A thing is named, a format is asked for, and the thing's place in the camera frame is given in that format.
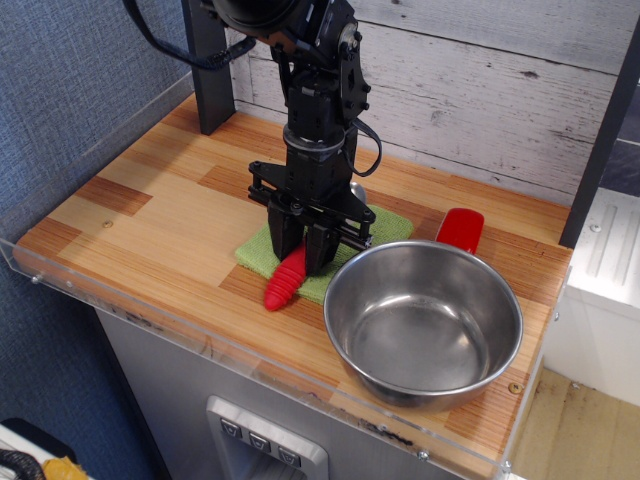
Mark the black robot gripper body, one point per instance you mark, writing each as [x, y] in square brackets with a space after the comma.
[314, 175]

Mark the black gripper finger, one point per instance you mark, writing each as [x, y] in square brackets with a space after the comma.
[322, 242]
[286, 230]

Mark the red handled metal spoon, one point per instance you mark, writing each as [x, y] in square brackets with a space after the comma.
[285, 285]

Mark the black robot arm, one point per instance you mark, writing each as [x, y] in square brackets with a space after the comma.
[316, 45]

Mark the clear acrylic table guard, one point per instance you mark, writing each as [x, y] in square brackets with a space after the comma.
[154, 235]

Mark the grey toy fridge cabinet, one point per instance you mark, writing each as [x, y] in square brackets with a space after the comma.
[172, 383]

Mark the silver dispenser button panel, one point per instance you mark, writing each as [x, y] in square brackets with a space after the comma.
[251, 447]

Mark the white ribbed side unit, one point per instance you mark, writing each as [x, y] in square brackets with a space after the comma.
[594, 337]

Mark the steel pot with red handle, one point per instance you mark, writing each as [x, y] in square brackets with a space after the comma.
[425, 323]

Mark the dark grey left post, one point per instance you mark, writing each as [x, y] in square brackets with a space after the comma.
[213, 89]

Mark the dark grey post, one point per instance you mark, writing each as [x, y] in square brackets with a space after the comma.
[611, 124]
[213, 89]

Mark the dark grey right post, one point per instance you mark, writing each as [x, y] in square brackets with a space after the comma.
[611, 124]

